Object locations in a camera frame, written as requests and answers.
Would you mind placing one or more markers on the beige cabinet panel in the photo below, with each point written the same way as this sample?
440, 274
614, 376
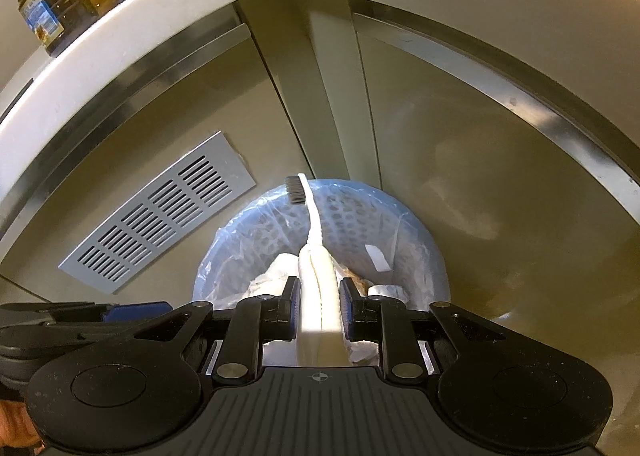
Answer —
200, 100

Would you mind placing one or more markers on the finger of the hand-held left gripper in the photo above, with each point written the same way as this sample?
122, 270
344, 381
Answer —
135, 312

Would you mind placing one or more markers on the beige cabinet door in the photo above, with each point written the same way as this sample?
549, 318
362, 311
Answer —
475, 135

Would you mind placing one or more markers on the brown paper bag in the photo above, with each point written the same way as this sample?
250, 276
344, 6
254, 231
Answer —
357, 280

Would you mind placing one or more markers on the grey cabinet vent grille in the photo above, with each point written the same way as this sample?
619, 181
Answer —
150, 221

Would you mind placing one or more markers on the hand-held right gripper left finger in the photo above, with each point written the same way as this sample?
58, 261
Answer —
291, 308

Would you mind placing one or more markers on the white toothbrush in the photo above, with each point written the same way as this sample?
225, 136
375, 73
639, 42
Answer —
320, 296

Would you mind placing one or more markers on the white tissue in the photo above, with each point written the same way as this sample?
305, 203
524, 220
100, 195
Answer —
275, 276

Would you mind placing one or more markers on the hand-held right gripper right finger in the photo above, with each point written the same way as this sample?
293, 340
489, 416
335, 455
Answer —
347, 308

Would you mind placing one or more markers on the blue plastic mesh bin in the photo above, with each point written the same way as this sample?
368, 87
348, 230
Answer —
350, 216

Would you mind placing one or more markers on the person's left hand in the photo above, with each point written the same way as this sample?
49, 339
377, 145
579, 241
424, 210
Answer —
17, 423

